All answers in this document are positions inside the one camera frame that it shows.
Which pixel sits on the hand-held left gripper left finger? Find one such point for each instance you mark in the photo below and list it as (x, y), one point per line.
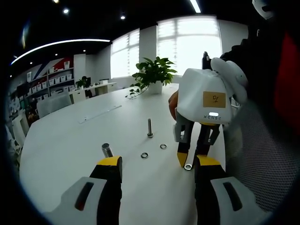
(103, 187)

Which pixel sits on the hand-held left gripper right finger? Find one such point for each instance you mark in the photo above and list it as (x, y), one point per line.
(211, 187)

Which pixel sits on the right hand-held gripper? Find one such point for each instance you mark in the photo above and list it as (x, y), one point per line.
(199, 93)

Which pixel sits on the silver metal washer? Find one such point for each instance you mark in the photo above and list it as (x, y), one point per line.
(187, 167)
(145, 155)
(163, 146)

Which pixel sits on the large metal bolt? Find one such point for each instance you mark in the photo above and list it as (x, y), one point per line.
(107, 150)

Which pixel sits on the small metal bolt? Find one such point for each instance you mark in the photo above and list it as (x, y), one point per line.
(149, 127)

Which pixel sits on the person's right forearm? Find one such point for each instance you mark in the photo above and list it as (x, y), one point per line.
(257, 65)

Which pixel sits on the grey mesh office chair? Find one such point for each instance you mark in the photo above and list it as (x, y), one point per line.
(269, 152)

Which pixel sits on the white flat strip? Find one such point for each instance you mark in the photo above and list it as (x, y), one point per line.
(100, 113)

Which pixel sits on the green potted plant white pot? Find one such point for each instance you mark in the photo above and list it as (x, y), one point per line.
(154, 72)

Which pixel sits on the white office chair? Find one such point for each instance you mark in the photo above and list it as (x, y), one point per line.
(55, 104)

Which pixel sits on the white office desk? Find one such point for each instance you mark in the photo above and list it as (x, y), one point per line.
(93, 90)

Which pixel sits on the small green plant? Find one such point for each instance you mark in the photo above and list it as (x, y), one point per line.
(81, 83)

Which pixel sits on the shelf with white boxes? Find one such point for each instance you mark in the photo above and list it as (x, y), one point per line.
(54, 80)

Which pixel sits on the person's body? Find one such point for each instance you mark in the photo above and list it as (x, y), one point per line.
(290, 58)

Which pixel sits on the white headset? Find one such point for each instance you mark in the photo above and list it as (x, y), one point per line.
(262, 8)

